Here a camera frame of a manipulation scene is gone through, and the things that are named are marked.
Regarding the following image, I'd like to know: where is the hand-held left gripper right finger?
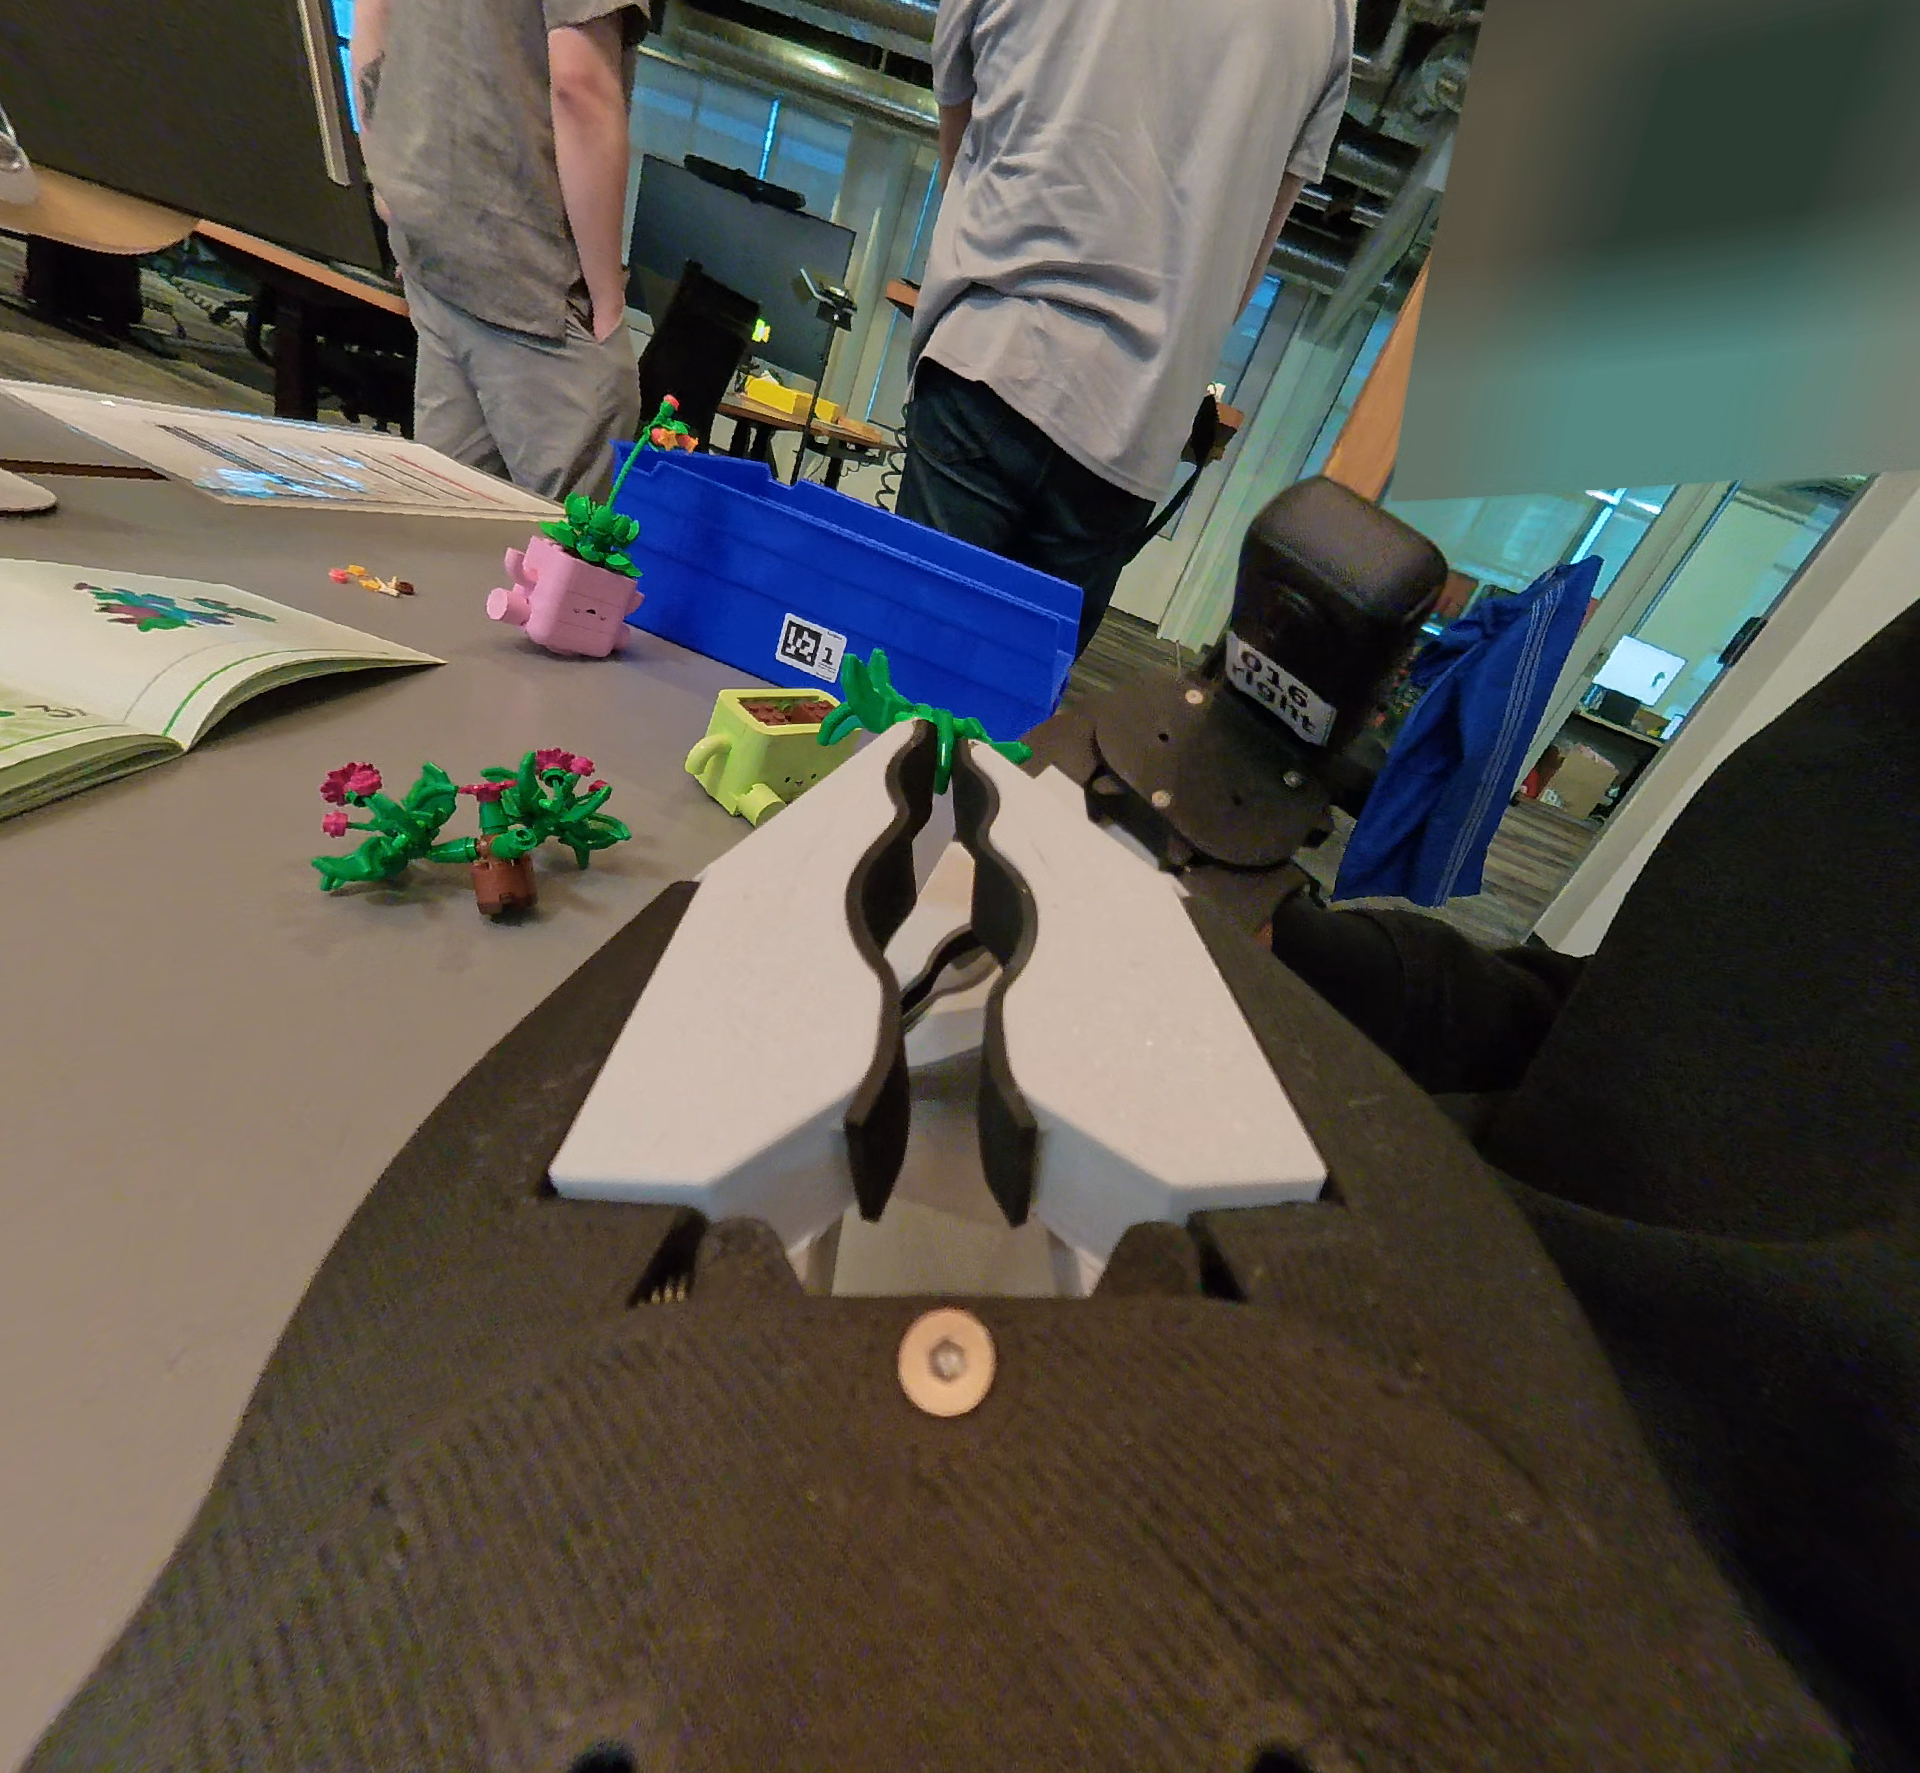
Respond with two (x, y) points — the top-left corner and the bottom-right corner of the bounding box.
(953, 737), (1332, 1298)

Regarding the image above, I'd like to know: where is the open instruction booklet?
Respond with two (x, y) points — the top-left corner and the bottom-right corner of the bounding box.
(0, 556), (448, 823)

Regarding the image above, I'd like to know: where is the blue cloth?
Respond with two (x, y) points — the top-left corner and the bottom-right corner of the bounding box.
(1330, 556), (1606, 908)

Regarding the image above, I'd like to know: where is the toy plant with red flowers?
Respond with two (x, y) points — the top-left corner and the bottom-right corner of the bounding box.
(310, 747), (635, 921)

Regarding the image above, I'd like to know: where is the wooden desk with black legs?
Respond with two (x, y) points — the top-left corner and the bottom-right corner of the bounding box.
(193, 216), (418, 430)

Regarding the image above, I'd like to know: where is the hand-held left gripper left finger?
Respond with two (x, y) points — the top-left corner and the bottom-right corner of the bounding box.
(548, 719), (931, 1298)

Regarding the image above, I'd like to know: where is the large black monitor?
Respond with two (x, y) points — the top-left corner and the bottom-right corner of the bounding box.
(0, 0), (394, 277)

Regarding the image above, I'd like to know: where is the lime green toy flowerpot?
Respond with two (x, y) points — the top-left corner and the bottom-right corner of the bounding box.
(685, 687), (874, 823)

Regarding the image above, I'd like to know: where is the black computer monitor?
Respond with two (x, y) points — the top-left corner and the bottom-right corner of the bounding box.
(625, 153), (858, 344)

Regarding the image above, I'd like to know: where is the blue storage bin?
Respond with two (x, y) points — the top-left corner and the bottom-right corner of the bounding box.
(612, 439), (1088, 743)

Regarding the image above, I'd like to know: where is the black office chair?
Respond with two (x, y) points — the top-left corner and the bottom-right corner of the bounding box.
(635, 260), (763, 412)

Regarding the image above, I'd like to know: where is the green toy plant stem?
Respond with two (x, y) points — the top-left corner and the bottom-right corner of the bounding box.
(818, 648), (1034, 795)

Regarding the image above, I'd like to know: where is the pink toy flowerpot with plant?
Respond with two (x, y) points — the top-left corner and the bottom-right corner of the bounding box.
(484, 396), (706, 660)

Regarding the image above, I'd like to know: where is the printed paper sheet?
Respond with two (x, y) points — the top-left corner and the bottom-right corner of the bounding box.
(0, 378), (568, 525)

